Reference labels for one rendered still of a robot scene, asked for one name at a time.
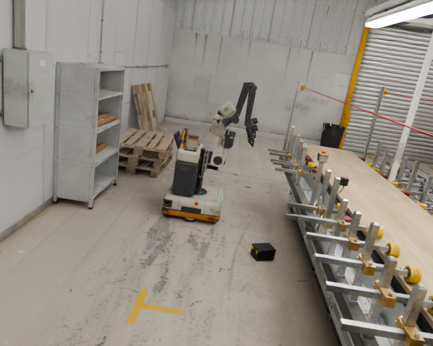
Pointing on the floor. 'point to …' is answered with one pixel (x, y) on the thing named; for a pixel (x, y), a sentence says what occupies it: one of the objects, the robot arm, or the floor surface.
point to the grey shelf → (68, 177)
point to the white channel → (419, 75)
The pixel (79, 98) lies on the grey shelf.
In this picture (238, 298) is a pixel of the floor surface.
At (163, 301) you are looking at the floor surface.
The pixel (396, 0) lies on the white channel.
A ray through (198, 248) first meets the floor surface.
